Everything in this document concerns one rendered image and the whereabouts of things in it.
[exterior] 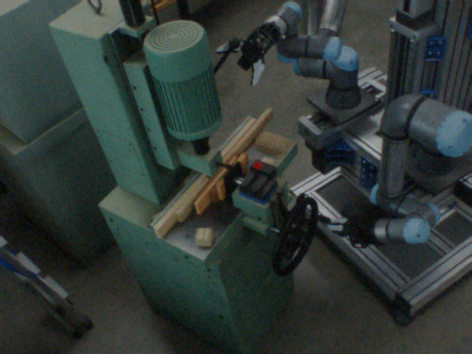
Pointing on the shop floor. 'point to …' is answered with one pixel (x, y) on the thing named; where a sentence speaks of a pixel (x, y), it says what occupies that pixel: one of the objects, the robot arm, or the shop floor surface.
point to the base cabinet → (211, 291)
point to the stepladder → (9, 262)
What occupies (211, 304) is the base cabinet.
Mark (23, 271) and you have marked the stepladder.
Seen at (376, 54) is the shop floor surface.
